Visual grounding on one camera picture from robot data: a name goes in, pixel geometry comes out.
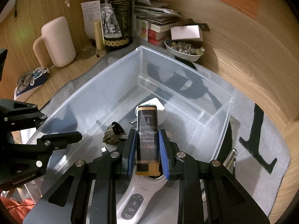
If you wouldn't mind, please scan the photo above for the dark blue flat box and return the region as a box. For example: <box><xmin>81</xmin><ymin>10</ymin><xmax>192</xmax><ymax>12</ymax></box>
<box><xmin>14</xmin><ymin>71</ymin><xmax>50</xmax><ymax>101</ymax></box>

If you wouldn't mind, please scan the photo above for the black and gold tin box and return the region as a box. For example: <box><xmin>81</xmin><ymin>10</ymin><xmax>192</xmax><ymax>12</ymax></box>
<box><xmin>135</xmin><ymin>104</ymin><xmax>161</xmax><ymax>177</ymax></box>

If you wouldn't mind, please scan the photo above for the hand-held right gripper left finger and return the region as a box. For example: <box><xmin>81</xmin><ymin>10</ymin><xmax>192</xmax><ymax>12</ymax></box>
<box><xmin>24</xmin><ymin>129</ymin><xmax>137</xmax><ymax>224</ymax></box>

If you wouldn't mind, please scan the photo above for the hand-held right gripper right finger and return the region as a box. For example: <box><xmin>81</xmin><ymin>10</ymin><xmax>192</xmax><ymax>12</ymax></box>
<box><xmin>158</xmin><ymin>129</ymin><xmax>269</xmax><ymax>224</ymax></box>

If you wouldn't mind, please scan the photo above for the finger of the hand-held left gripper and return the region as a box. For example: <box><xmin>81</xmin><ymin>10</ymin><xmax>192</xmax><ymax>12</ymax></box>
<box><xmin>35</xmin><ymin>131</ymin><xmax>83</xmax><ymax>168</ymax></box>
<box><xmin>0</xmin><ymin>99</ymin><xmax>47</xmax><ymax>131</ymax></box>

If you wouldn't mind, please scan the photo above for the white handheld beauty device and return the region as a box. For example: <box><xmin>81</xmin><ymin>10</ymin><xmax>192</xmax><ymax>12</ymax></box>
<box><xmin>115</xmin><ymin>175</ymin><xmax>169</xmax><ymax>224</ymax></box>

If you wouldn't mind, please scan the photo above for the pink mug with handle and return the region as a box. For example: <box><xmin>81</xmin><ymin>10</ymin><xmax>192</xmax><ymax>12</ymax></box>
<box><xmin>32</xmin><ymin>16</ymin><xmax>76</xmax><ymax>68</ymax></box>

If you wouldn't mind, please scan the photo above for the gold tube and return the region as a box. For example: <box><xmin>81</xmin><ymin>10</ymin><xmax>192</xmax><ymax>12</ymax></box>
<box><xmin>93</xmin><ymin>21</ymin><xmax>106</xmax><ymax>51</ymax></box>

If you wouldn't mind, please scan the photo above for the grey mat with black letters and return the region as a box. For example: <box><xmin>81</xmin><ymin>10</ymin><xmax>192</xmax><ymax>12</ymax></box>
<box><xmin>40</xmin><ymin>51</ymin><xmax>291</xmax><ymax>220</ymax></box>

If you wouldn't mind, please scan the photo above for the silver metal pen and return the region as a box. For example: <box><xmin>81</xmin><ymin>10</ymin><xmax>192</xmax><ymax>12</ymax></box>
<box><xmin>222</xmin><ymin>148</ymin><xmax>238</xmax><ymax>171</ymax></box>

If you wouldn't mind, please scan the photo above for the white bowl of stones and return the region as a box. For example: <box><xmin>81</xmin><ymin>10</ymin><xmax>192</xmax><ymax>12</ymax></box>
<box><xmin>164</xmin><ymin>39</ymin><xmax>206</xmax><ymax>63</ymax></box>

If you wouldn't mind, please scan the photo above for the round metal coaster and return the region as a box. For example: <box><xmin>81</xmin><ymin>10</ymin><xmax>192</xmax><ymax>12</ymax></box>
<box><xmin>75</xmin><ymin>48</ymin><xmax>95</xmax><ymax>61</ymax></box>

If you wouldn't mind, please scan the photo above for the metal keychain ornament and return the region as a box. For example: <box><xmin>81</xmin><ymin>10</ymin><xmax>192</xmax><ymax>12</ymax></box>
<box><xmin>16</xmin><ymin>73</ymin><xmax>36</xmax><ymax>91</ymax></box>

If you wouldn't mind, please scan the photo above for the stack of books and papers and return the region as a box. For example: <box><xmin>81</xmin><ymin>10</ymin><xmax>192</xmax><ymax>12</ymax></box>
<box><xmin>133</xmin><ymin>1</ymin><xmax>183</xmax><ymax>46</ymax></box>

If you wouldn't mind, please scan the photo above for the clear plastic storage bin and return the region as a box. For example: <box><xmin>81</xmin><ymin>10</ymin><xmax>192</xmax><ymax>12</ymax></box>
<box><xmin>22</xmin><ymin>45</ymin><xmax>236</xmax><ymax>224</ymax></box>

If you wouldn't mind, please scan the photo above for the dark wine bottle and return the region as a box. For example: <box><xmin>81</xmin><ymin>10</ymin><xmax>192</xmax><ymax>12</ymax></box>
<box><xmin>99</xmin><ymin>0</ymin><xmax>134</xmax><ymax>53</ymax></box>

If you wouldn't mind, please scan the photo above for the small white card box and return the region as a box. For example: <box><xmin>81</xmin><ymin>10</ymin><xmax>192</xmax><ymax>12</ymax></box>
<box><xmin>170</xmin><ymin>24</ymin><xmax>203</xmax><ymax>41</ymax></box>

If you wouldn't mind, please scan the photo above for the white charger adapter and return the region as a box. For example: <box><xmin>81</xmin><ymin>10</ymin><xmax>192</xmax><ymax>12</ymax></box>
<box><xmin>144</xmin><ymin>97</ymin><xmax>167</xmax><ymax>125</ymax></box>

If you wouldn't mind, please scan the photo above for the white paper note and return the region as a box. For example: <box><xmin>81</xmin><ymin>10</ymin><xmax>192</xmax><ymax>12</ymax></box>
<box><xmin>80</xmin><ymin>1</ymin><xmax>102</xmax><ymax>38</ymax></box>

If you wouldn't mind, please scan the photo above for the person's left forearm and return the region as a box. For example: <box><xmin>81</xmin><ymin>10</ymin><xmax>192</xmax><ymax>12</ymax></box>
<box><xmin>0</xmin><ymin>196</ymin><xmax>36</xmax><ymax>224</ymax></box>

